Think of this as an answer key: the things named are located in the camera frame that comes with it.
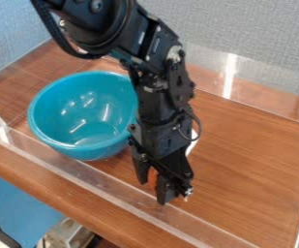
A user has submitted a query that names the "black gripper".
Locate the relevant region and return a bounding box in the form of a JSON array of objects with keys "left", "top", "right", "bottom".
[{"left": 128, "top": 111, "right": 193, "bottom": 205}]

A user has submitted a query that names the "brown and white toy mushroom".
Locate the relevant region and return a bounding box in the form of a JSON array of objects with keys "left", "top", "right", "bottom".
[{"left": 148, "top": 129, "right": 197, "bottom": 190}]

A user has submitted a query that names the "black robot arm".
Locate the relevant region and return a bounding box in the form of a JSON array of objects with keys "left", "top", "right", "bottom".
[{"left": 30, "top": 0, "right": 201, "bottom": 204}]

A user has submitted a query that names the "blue bowl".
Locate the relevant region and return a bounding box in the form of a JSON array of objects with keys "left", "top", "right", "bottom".
[{"left": 27, "top": 71, "right": 137, "bottom": 161}]

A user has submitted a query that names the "clear acrylic front barrier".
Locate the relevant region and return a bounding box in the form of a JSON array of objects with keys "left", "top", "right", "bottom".
[{"left": 0, "top": 117, "right": 257, "bottom": 248}]

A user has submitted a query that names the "clear acrylic barrier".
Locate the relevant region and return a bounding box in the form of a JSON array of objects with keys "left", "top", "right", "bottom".
[
  {"left": 184, "top": 43, "right": 299, "bottom": 122},
  {"left": 0, "top": 117, "right": 257, "bottom": 248}
]

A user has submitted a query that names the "white box under table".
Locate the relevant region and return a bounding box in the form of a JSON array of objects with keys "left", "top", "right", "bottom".
[{"left": 35, "top": 218, "right": 97, "bottom": 248}]

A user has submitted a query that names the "clear acrylic back barrier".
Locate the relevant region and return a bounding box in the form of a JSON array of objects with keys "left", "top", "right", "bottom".
[{"left": 184, "top": 43, "right": 299, "bottom": 122}]

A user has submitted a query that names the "black cable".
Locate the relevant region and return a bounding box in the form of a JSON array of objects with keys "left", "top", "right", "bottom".
[{"left": 175, "top": 106, "right": 203, "bottom": 142}]

